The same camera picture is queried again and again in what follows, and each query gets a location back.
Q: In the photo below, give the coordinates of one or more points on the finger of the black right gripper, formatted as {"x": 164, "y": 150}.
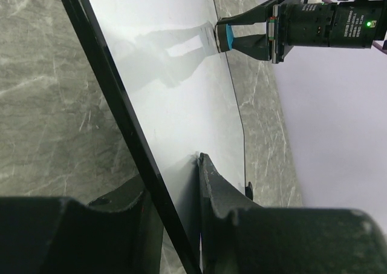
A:
{"x": 255, "y": 46}
{"x": 255, "y": 15}

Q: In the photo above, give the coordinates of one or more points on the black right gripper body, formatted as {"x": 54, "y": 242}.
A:
{"x": 354, "y": 24}

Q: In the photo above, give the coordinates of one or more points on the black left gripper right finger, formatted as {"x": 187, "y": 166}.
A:
{"x": 239, "y": 236}

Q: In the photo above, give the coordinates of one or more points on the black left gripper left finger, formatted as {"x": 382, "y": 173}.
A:
{"x": 119, "y": 232}

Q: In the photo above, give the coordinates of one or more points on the blue bone-shaped eraser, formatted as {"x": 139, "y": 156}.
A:
{"x": 224, "y": 37}

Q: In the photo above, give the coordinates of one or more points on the white board black frame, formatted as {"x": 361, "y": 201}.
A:
{"x": 172, "y": 96}

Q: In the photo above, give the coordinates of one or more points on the black whiteboard foot right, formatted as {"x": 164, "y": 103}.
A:
{"x": 249, "y": 190}

